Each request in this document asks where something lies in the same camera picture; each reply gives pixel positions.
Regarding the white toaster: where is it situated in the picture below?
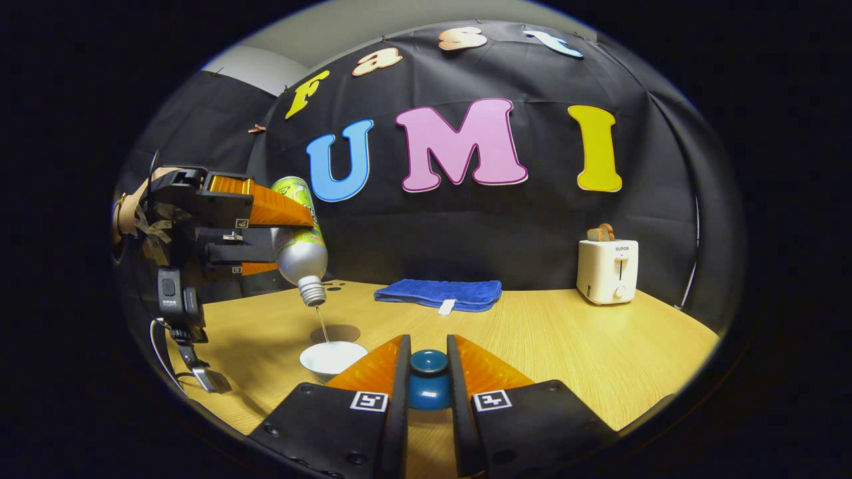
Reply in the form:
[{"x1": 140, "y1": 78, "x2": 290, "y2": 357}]
[{"x1": 576, "y1": 239, "x2": 640, "y2": 306}]

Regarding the folded blue towel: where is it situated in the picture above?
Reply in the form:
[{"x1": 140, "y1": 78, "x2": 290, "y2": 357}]
[{"x1": 373, "y1": 278, "x2": 503, "y2": 316}]

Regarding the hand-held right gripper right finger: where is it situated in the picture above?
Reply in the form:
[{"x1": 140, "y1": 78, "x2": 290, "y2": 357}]
[{"x1": 446, "y1": 334, "x2": 620, "y2": 479}]

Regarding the black backdrop cloth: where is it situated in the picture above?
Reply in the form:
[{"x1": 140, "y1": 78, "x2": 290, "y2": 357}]
[{"x1": 120, "y1": 20, "x2": 743, "y2": 333}]

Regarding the silver green water bottle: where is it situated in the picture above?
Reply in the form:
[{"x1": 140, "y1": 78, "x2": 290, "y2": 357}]
[{"x1": 270, "y1": 176, "x2": 329, "y2": 307}]

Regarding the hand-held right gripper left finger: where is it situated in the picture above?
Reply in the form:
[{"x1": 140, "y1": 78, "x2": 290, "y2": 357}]
[{"x1": 248, "y1": 334, "x2": 412, "y2": 479}]

